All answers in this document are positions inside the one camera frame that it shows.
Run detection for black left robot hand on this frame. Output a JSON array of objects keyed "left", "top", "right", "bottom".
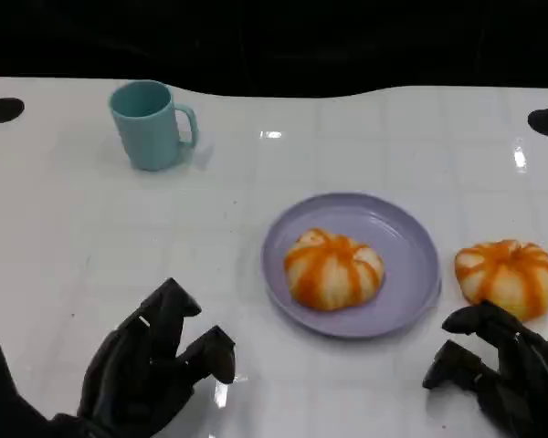
[{"left": 76, "top": 277, "right": 237, "bottom": 438}]

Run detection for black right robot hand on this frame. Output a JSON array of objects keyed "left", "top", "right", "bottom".
[{"left": 422, "top": 300, "right": 548, "bottom": 438}]

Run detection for orange and white bread roll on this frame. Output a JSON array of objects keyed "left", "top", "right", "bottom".
[
  {"left": 283, "top": 227, "right": 386, "bottom": 313},
  {"left": 454, "top": 239, "right": 548, "bottom": 321}
]

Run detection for lilac plate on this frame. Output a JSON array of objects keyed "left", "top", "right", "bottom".
[{"left": 260, "top": 192, "right": 442, "bottom": 339}]

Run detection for pale green mug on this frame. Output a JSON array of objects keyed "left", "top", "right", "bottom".
[{"left": 108, "top": 79, "right": 199, "bottom": 172}]

